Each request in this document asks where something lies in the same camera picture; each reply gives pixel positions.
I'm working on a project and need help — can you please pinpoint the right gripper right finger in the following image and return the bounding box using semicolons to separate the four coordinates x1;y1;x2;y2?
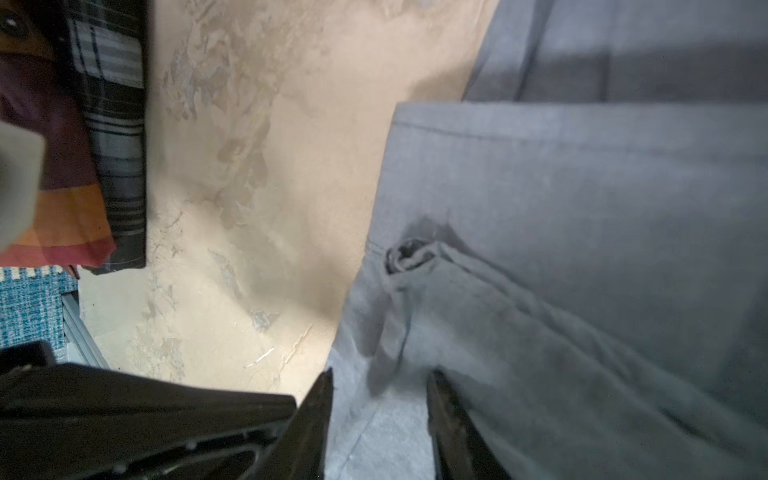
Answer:
426;370;510;480

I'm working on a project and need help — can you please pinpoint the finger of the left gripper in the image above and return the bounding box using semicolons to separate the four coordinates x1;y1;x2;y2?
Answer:
1;341;297;479

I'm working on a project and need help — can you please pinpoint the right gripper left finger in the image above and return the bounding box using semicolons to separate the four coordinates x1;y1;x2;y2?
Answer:
241;368;334;479

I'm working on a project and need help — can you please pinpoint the grey long sleeve shirt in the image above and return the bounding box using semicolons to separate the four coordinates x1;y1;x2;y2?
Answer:
325;1;767;479

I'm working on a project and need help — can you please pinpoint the folded plaid flannel shirt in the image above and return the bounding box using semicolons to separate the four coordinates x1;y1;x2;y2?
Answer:
1;1;116;268

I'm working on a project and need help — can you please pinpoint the dark checked folded shirt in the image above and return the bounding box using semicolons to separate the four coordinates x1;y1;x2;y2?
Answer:
63;0;147;275

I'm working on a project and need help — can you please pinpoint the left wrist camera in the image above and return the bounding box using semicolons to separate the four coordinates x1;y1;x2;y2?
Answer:
1;121;46;251

